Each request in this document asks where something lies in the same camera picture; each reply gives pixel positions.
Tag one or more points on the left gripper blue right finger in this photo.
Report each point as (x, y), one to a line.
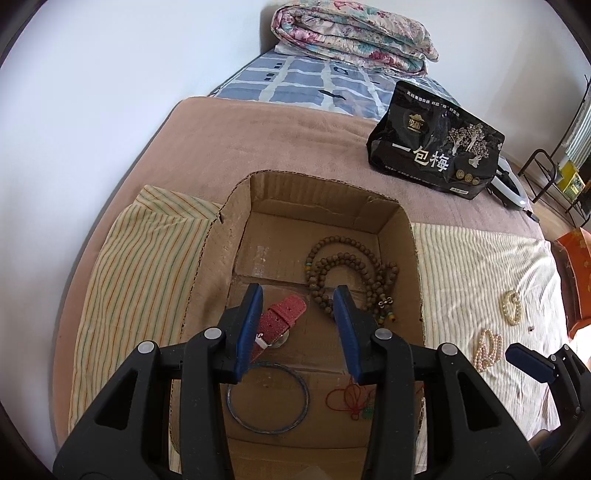
(435, 417)

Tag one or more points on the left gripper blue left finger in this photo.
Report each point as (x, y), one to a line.
(160, 414)

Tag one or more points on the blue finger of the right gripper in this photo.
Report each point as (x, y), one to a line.
(530, 362)

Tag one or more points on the red cord jade pendant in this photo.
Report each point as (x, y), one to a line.
(356, 400)

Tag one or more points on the thin blue bangle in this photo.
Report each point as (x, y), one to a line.
(271, 400)

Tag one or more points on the brown wooden prayer beads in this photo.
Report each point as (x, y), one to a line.
(378, 278)

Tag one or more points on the red strap wristwatch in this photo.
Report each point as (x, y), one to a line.
(275, 324)

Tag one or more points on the striped yellow bed cover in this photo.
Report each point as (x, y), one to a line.
(473, 284)

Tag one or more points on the orange covered low table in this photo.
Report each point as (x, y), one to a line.
(572, 255)

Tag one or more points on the open cardboard box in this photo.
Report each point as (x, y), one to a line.
(262, 235)

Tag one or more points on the yellow box on rack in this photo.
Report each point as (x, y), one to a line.
(570, 182)

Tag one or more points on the black clothes rack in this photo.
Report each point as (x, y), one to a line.
(541, 174)

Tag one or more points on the striped hanging towel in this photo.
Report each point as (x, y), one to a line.
(578, 147)

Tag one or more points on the black snack bag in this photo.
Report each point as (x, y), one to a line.
(428, 140)

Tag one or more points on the brown blanket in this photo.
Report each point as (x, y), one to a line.
(207, 145)

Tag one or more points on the folded floral quilt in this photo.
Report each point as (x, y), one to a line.
(357, 34)

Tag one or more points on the blue plaid bed sheet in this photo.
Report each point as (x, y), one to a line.
(326, 85)

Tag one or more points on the white ring light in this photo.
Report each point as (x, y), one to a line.
(507, 188)

